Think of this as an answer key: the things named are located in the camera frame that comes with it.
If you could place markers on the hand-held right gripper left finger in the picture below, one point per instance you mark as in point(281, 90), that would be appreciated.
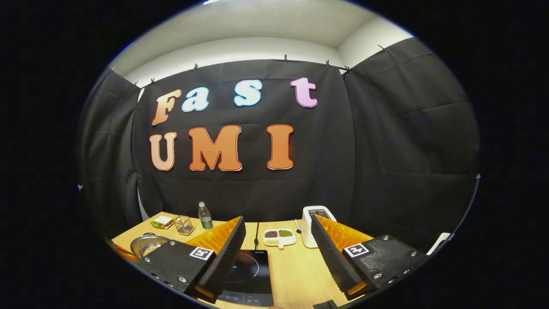
point(227, 257)

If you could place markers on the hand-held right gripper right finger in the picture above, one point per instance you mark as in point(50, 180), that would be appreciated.
point(330, 257)

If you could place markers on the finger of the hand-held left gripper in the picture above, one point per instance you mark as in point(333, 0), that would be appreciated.
point(124, 254)

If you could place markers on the black induction cooktop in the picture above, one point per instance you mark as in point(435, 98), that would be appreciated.
point(253, 274)

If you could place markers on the pile of yellow soybeans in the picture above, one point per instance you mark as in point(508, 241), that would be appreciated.
point(151, 249)

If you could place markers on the white toaster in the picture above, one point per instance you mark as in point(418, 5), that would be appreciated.
point(308, 231)

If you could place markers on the clear plastic water bottle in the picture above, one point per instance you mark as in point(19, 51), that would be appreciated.
point(205, 219)

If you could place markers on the sandwich on small plate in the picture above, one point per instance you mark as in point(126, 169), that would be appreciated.
point(162, 222)

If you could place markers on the white divided dish of beans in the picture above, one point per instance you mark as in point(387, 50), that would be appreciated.
point(279, 237)

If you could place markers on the white flat panel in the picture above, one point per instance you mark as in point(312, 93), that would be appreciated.
point(437, 243)

